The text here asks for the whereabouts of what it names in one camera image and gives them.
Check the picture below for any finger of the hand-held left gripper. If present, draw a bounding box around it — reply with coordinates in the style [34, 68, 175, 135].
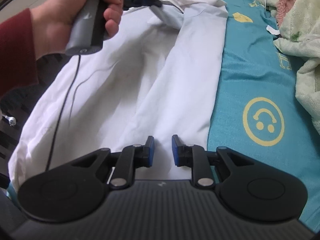
[149, 2, 177, 27]

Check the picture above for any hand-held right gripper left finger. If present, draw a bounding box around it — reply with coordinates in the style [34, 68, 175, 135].
[71, 135, 155, 189]

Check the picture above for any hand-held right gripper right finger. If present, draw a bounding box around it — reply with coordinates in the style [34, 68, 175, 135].
[171, 134, 253, 189]

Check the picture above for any white shirt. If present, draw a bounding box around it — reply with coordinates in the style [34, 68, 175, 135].
[7, 0, 229, 193]

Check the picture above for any person's left forearm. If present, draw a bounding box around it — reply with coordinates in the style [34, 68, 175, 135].
[0, 8, 40, 98]

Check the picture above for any person's left hand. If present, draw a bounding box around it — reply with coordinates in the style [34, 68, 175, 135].
[30, 0, 124, 62]

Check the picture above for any teal printed bed sheet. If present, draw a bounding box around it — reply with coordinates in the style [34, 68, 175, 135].
[157, 0, 320, 231]

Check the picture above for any small white paper piece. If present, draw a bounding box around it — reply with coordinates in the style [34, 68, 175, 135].
[266, 25, 281, 36]

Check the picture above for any small white plug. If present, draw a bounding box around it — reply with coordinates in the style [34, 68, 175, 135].
[1, 114, 17, 126]

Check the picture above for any pink fleece blanket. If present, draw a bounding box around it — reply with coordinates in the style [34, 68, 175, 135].
[274, 0, 311, 28]

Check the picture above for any green fleece blanket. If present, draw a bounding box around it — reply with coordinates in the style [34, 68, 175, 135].
[253, 0, 320, 128]

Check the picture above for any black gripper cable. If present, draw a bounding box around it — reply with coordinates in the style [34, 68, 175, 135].
[46, 54, 82, 171]

